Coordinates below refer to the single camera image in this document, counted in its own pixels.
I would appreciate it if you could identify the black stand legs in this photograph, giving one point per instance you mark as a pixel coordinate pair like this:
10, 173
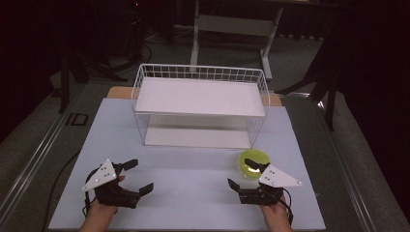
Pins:
328, 96
69, 80

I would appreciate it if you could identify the black floor bracket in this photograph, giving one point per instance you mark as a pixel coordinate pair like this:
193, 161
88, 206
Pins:
77, 119

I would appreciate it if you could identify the green round bowl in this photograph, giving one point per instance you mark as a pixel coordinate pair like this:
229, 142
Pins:
249, 172

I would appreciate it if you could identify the white metal stand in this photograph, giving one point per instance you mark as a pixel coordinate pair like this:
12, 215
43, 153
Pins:
232, 25

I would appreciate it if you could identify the metal floor rail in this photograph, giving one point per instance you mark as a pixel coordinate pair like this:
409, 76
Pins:
349, 167
35, 158

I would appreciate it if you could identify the white table mat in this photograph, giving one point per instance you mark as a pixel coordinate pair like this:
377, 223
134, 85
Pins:
190, 190

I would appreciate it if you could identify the person's left hand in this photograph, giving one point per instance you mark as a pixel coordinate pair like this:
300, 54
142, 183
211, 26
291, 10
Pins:
102, 210

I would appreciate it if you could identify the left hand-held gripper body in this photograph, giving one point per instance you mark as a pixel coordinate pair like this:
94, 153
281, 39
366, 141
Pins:
102, 174

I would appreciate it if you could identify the wooden table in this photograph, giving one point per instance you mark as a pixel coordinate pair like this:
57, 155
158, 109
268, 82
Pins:
120, 92

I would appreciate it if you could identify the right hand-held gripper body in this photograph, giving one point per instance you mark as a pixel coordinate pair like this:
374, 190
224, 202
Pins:
277, 179

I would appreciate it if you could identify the person's right hand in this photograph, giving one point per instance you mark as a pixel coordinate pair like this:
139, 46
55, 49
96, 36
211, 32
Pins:
276, 213

